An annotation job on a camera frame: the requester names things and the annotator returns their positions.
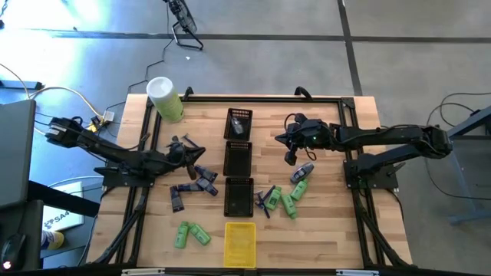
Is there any yellow slotted plastic basket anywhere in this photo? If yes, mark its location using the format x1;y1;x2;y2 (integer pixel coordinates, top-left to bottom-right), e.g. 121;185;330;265
223;222;257;269

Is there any black floor cable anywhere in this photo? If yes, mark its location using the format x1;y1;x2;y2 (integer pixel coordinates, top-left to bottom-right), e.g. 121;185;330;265
440;91;491;128
423;109;491;202

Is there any cream yellow cable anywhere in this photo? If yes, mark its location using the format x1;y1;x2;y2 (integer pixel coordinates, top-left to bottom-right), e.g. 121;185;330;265
0;63;107;137

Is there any black slotted plastic basket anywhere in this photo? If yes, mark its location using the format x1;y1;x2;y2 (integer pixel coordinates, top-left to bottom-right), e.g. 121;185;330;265
222;140;253;178
223;176;255;219
223;107;254;142

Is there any green disinfecting wipes canister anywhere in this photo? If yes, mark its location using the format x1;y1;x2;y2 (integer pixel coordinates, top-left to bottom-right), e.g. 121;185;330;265
146;76;185;124

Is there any grey computer monitor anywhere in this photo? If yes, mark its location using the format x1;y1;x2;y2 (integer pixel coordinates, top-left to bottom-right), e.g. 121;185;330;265
0;98;37;210

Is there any yellow white blue object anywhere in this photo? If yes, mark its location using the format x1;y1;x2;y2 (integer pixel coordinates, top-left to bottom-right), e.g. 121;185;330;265
41;229;65;251

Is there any small green plastic bottle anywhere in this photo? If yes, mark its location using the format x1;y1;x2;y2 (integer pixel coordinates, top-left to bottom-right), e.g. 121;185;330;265
174;221;189;249
281;194;298;220
290;179;309;202
189;223;212;246
265;186;283;211

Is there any black floor fan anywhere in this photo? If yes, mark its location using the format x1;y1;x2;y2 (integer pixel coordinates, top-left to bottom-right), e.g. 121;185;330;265
163;0;205;51

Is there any white mounting plate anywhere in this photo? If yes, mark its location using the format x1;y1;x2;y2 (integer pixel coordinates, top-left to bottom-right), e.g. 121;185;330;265
121;268;166;275
336;269;381;276

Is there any black fan cable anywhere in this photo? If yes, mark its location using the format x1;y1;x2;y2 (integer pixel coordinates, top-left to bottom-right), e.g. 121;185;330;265
105;0;173;112

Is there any black desk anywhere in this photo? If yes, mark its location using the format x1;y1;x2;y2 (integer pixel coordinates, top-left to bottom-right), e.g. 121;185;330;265
0;179;101;271

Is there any black computer mouse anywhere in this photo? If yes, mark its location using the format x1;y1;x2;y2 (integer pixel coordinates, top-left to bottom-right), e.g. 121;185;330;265
0;232;27;271

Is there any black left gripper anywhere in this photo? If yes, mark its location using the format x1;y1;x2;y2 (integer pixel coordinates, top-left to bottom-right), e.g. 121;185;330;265
164;134;206;181

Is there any black power strip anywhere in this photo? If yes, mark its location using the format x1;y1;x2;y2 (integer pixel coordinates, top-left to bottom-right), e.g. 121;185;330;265
0;79;43;91

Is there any white printed box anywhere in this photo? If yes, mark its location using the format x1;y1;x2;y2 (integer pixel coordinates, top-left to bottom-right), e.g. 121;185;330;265
41;181;85;232

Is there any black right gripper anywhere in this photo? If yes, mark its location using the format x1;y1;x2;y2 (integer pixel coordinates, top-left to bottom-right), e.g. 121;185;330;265
275;113;334;166

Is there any grey metal table frame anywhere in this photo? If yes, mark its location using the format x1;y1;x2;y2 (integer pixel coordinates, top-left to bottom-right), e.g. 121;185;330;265
447;105;491;226

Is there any blue pen tool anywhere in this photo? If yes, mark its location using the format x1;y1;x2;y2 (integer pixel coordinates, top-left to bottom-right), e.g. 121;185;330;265
254;190;272;219

